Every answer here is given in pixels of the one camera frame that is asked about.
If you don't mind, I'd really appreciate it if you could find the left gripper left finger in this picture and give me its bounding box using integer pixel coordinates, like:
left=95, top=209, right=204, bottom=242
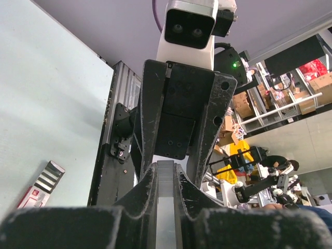
left=1, top=163, right=158, bottom=248

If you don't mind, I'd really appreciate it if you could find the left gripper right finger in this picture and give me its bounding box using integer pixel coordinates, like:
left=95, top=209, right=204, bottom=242
left=173, top=163, right=331, bottom=249

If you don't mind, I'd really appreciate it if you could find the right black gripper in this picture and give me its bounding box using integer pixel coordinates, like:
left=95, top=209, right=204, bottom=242
left=130, top=59, right=237, bottom=188

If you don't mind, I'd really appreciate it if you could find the staple strip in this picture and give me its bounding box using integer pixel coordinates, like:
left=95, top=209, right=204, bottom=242
left=156, top=160, right=176, bottom=248

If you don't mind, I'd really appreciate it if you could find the staple box with staples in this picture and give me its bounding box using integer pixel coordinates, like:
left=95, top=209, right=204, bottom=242
left=17, top=160, right=65, bottom=209

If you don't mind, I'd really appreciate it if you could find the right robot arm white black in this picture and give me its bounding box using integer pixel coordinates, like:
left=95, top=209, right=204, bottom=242
left=131, top=43, right=247, bottom=186

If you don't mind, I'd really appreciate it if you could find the aluminium frame rail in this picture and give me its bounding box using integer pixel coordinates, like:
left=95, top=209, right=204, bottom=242
left=100, top=61, right=141, bottom=145

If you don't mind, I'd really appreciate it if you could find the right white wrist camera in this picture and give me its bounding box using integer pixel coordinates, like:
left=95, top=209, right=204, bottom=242
left=156, top=1, right=237, bottom=71

